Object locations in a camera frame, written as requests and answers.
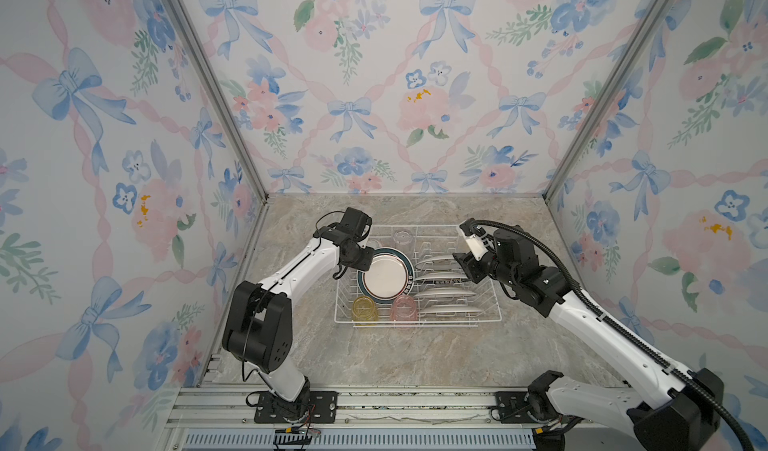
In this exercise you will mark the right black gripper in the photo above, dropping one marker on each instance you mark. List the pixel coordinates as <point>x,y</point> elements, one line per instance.
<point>469,265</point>

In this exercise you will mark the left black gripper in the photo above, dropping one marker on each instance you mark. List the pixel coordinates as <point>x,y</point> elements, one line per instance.
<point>366,263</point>

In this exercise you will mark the green rimmed white plate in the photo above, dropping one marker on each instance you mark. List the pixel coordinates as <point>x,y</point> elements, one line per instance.
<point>391,275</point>

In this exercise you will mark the green red rimmed plate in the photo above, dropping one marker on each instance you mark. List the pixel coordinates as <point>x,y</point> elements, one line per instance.
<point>433,262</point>

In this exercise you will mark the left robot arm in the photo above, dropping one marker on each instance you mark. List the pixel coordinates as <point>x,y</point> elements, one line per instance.
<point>258,328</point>

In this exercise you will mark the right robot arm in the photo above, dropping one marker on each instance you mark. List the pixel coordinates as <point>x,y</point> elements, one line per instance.
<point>666,406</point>

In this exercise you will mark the clear drinking glass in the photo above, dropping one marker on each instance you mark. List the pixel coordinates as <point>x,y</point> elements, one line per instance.
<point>403,239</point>

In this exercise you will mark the yellow glass cup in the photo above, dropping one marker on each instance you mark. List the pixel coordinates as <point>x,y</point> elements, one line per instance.
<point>364,309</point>

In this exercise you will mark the pink glass cup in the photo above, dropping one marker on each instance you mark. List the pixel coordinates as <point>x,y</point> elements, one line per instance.
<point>404,309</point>

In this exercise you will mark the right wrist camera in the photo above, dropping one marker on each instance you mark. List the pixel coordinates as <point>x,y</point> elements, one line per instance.
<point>476,238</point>

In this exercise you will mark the white wire dish rack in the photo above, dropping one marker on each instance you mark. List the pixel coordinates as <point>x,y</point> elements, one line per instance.
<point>429,240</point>

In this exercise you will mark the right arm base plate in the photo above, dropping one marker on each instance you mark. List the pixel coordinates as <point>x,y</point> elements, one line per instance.
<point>513,407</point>

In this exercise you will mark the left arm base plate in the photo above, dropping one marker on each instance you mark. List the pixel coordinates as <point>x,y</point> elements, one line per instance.
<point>314,407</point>

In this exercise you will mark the aluminium front rail frame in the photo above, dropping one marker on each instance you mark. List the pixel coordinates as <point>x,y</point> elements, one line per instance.
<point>222,417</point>

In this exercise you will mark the left aluminium corner post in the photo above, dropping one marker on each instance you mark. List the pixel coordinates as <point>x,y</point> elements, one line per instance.
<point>180,18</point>

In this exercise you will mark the aluminium corner post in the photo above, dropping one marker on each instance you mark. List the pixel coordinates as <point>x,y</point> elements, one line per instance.
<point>641,37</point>
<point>180,18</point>

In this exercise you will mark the right aluminium corner post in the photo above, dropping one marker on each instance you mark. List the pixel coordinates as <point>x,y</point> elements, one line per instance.
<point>641,37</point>

